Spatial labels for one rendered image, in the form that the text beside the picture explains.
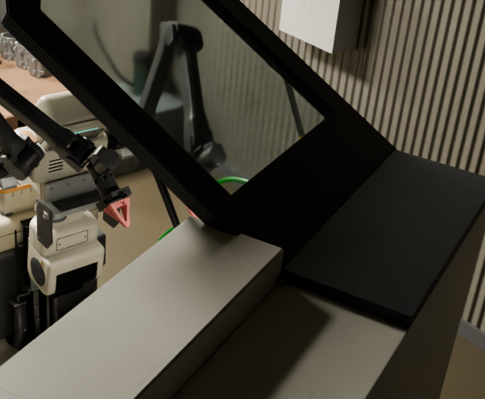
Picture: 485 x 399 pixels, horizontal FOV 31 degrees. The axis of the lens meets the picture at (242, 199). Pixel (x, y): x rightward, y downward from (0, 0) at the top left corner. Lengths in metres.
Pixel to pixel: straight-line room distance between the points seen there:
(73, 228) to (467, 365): 1.98
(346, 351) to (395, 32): 2.65
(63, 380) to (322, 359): 0.48
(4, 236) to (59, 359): 1.82
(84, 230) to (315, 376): 1.63
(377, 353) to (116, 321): 0.49
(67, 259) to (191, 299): 1.49
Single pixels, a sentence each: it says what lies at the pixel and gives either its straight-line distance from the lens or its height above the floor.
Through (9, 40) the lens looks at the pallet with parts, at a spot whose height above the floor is 0.28.
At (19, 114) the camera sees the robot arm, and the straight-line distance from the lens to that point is 2.44.
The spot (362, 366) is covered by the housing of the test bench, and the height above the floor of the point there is 1.47.
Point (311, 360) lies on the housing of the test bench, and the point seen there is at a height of 1.47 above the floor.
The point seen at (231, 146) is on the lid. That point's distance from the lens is 1.97.
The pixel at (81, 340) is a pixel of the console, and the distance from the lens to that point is 1.47.
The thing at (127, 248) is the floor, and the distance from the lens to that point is 4.54.
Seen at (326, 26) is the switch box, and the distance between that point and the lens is 4.18.
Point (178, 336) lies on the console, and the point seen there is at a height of 1.55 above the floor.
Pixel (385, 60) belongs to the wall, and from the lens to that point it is 4.17.
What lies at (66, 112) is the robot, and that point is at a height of 1.35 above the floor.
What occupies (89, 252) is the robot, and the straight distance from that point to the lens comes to 3.06.
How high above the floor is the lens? 2.47
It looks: 29 degrees down
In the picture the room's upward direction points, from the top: 6 degrees clockwise
